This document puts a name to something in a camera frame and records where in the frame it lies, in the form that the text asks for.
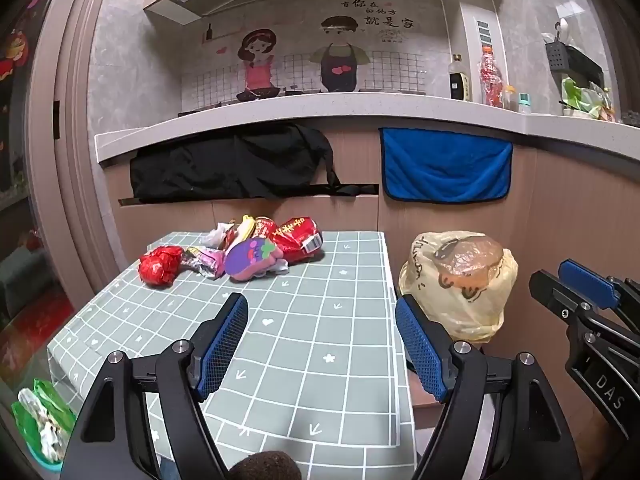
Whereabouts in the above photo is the bag of green vegetables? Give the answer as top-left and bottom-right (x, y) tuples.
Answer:
(559, 76), (614, 120)

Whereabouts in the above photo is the dark sauce bottle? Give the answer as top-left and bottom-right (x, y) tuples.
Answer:
(448, 54), (474, 103)

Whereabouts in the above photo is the blue towel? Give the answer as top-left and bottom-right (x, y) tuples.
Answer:
(378, 127), (514, 205)

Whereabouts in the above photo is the large red snack packet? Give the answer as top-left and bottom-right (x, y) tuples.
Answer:
(270, 216), (324, 264)

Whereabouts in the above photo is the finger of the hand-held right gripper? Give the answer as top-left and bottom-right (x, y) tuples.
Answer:
(529, 270), (601, 328)
(557, 259), (640, 313)

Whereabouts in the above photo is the brown door frame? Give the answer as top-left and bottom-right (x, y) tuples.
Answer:
(30, 0), (147, 323)

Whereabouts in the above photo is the yellow snack packet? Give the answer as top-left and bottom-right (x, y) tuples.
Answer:
(234, 215), (257, 242)

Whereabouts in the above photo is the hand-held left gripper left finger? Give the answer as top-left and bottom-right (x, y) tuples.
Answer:
(60, 292), (249, 480)

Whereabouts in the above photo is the yellow plastic bag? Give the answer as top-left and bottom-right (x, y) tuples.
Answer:
(398, 231), (519, 344)

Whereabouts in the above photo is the green plastic bag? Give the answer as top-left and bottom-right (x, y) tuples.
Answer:
(11, 378), (77, 472)

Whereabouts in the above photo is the purple strawberry snack packet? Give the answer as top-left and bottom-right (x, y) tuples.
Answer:
(223, 237), (282, 281)

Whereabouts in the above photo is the black dish rack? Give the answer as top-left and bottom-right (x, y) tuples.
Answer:
(544, 32), (607, 87)

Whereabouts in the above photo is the red label plastic bottle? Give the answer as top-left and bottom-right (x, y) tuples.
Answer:
(478, 44), (505, 108)

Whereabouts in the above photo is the brown kitchen counter cabinet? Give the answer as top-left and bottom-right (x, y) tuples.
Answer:
(94, 91), (640, 426)

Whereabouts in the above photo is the white paper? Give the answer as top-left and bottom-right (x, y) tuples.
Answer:
(201, 222), (232, 250)

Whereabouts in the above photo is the red crumpled foil wrapper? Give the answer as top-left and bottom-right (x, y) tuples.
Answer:
(139, 245), (187, 288)

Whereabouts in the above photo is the white wall appliance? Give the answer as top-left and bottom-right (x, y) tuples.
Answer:
(442, 0), (502, 97)

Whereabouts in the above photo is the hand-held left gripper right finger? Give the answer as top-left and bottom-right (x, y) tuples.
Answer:
(395, 296), (583, 480)

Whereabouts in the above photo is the black fabric bag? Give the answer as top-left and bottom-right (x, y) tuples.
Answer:
(129, 122), (381, 205)

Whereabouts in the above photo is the red paper window decoration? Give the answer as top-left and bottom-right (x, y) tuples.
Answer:
(0, 29), (30, 80)

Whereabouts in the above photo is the cartoon couple wall sticker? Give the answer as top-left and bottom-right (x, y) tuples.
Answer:
(200, 0), (427, 107)

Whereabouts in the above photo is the dark brown fuzzy object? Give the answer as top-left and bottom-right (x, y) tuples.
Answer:
(227, 451), (304, 480)

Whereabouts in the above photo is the green checkered tablecloth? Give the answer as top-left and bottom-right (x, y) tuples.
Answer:
(46, 231), (417, 480)

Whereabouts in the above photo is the pink silver wrapper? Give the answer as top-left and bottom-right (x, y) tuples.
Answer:
(181, 247), (227, 280)

